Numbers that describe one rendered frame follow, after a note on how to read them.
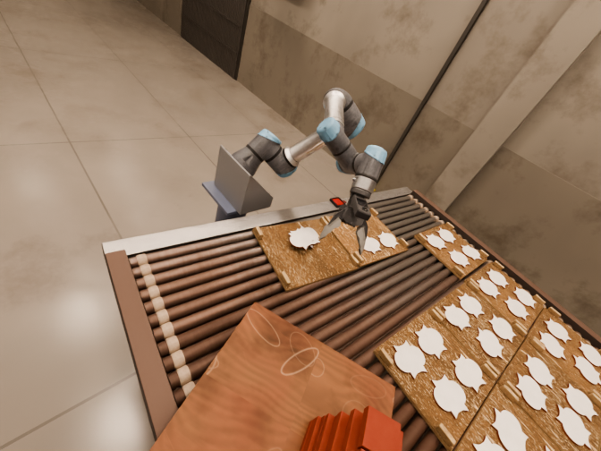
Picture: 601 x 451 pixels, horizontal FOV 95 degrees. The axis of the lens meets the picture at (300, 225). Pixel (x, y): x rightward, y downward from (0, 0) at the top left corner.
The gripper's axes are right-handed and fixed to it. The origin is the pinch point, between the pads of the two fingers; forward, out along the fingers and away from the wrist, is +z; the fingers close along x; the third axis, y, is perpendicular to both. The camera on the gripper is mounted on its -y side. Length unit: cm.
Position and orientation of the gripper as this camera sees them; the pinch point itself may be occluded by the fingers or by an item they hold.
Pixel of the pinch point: (340, 248)
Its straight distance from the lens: 92.2
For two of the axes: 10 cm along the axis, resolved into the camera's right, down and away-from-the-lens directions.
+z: -3.6, 9.3, 0.3
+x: -9.2, -3.6, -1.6
